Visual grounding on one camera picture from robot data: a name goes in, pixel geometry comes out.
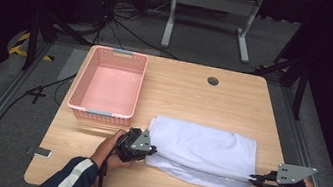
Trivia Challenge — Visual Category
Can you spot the grey metal desk frame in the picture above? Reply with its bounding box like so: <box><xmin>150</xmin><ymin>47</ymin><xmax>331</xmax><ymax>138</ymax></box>
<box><xmin>159</xmin><ymin>0</ymin><xmax>265</xmax><ymax>67</ymax></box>

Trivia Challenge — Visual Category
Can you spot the person's left hand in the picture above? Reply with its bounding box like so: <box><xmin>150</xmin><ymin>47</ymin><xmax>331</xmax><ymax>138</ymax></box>
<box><xmin>88</xmin><ymin>124</ymin><xmax>141</xmax><ymax>176</ymax></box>

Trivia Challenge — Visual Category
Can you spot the black floor cable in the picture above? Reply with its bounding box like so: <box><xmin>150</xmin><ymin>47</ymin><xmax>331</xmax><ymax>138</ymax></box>
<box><xmin>0</xmin><ymin>61</ymin><xmax>78</xmax><ymax>187</ymax></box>

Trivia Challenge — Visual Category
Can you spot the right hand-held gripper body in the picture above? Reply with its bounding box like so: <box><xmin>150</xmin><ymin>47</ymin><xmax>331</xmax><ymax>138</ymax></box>
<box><xmin>270</xmin><ymin>161</ymin><xmax>320</xmax><ymax>187</ymax></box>

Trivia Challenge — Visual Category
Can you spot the grey floor tape patch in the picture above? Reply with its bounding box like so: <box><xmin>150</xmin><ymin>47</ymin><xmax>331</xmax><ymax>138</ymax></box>
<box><xmin>25</xmin><ymin>143</ymin><xmax>55</xmax><ymax>160</ymax></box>

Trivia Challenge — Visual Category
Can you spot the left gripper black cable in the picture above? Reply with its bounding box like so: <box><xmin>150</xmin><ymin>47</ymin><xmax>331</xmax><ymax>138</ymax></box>
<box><xmin>95</xmin><ymin>148</ymin><xmax>123</xmax><ymax>187</ymax></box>

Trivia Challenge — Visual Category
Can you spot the yellow black hazard tape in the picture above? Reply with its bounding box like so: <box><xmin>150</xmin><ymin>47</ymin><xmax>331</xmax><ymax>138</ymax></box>
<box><xmin>6</xmin><ymin>28</ymin><xmax>59</xmax><ymax>64</ymax></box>

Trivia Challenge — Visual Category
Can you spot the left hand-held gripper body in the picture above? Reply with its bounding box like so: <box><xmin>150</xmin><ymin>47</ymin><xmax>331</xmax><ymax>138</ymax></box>
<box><xmin>113</xmin><ymin>124</ymin><xmax>156</xmax><ymax>168</ymax></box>

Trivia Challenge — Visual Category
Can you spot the tangle of black cables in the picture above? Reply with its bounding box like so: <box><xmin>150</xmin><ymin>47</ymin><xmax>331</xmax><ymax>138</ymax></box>
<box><xmin>91</xmin><ymin>0</ymin><xmax>189</xmax><ymax>61</ymax></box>

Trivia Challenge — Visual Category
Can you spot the pink plastic basket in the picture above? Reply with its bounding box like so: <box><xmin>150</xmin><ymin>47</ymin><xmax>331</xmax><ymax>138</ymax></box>
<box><xmin>65</xmin><ymin>41</ymin><xmax>151</xmax><ymax>129</ymax></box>

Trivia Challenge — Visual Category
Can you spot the white patterned towel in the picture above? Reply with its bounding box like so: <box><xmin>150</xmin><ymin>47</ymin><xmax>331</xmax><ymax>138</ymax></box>
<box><xmin>140</xmin><ymin>113</ymin><xmax>264</xmax><ymax>187</ymax></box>

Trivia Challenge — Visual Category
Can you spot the round grey table grommet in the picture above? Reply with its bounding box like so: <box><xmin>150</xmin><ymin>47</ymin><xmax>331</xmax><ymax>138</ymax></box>
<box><xmin>205</xmin><ymin>75</ymin><xmax>221</xmax><ymax>89</ymax></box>

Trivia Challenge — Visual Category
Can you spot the black metal stand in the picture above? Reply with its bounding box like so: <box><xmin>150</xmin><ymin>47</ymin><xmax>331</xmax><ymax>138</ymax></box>
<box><xmin>20</xmin><ymin>6</ymin><xmax>98</xmax><ymax>82</ymax></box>
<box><xmin>245</xmin><ymin>49</ymin><xmax>314</xmax><ymax>122</ymax></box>

